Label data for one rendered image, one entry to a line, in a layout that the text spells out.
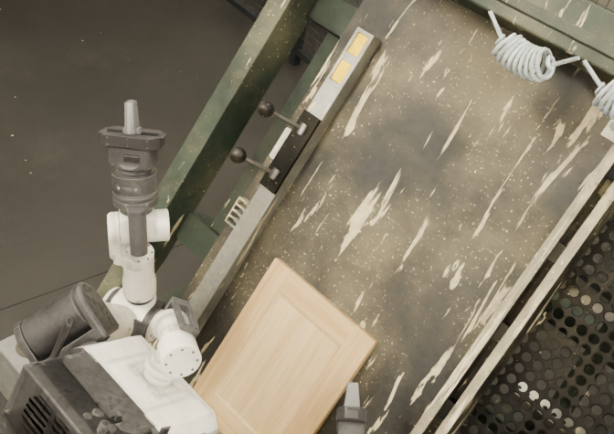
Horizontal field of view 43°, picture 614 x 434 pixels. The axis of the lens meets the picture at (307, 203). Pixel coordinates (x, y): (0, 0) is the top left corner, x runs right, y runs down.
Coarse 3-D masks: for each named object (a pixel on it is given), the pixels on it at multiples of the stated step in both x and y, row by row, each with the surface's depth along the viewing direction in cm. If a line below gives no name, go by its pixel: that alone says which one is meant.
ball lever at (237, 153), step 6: (234, 150) 173; (240, 150) 173; (234, 156) 173; (240, 156) 173; (246, 156) 174; (234, 162) 174; (240, 162) 173; (252, 162) 176; (264, 168) 178; (276, 168) 179; (270, 174) 179; (276, 174) 179
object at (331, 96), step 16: (368, 48) 174; (336, 64) 176; (352, 64) 175; (352, 80) 176; (320, 96) 178; (336, 96) 176; (320, 112) 177; (336, 112) 179; (320, 128) 178; (304, 160) 181; (288, 176) 180; (256, 192) 183; (256, 208) 182; (272, 208) 183; (240, 224) 184; (256, 224) 182; (240, 240) 183; (256, 240) 185; (224, 256) 185; (240, 256) 184; (208, 272) 187; (224, 272) 184; (208, 288) 186; (224, 288) 187; (192, 304) 188; (208, 304) 186
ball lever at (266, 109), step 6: (264, 102) 171; (270, 102) 171; (258, 108) 171; (264, 108) 170; (270, 108) 171; (264, 114) 171; (270, 114) 171; (276, 114) 173; (282, 120) 174; (288, 120) 175; (294, 126) 176; (300, 126) 177; (306, 126) 177; (300, 132) 177
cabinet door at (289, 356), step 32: (256, 288) 182; (288, 288) 178; (256, 320) 181; (288, 320) 177; (320, 320) 173; (352, 320) 170; (224, 352) 184; (256, 352) 180; (288, 352) 176; (320, 352) 172; (352, 352) 168; (224, 384) 183; (256, 384) 179; (288, 384) 175; (320, 384) 171; (224, 416) 182; (256, 416) 178; (288, 416) 174; (320, 416) 170
